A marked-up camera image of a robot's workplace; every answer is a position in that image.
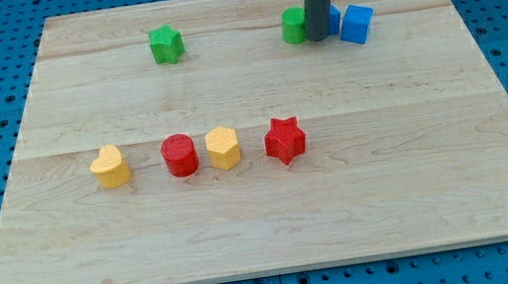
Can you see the green cylinder block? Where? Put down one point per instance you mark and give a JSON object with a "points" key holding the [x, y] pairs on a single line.
{"points": [[293, 25]]}

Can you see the red star block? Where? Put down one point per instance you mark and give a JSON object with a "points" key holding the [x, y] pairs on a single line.
{"points": [[285, 139]]}

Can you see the green star block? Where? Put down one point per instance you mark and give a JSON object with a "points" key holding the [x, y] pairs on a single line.
{"points": [[166, 44]]}

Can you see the yellow hexagon block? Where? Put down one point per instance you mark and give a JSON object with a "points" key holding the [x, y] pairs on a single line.
{"points": [[223, 148]]}

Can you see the red cylinder block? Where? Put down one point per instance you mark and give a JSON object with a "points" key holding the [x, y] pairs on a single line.
{"points": [[180, 156]]}

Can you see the yellow heart block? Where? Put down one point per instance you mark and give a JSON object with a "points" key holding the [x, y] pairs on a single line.
{"points": [[110, 168]]}

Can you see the blue block behind rod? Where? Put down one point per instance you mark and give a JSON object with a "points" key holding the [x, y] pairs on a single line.
{"points": [[334, 17]]}

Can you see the light wooden board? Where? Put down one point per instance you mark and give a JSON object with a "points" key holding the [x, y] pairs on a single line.
{"points": [[407, 146]]}

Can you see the blue cube block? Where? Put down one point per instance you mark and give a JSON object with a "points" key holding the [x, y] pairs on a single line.
{"points": [[356, 24]]}

